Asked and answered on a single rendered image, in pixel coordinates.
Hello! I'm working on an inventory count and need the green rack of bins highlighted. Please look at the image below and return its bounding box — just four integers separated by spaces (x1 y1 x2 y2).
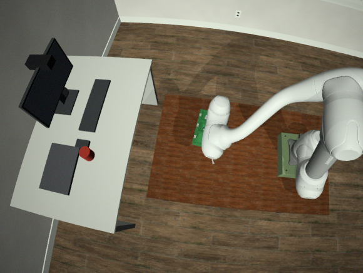
192 109 207 147

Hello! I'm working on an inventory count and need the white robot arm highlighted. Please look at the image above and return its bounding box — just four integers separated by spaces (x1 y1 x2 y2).
202 67 363 199

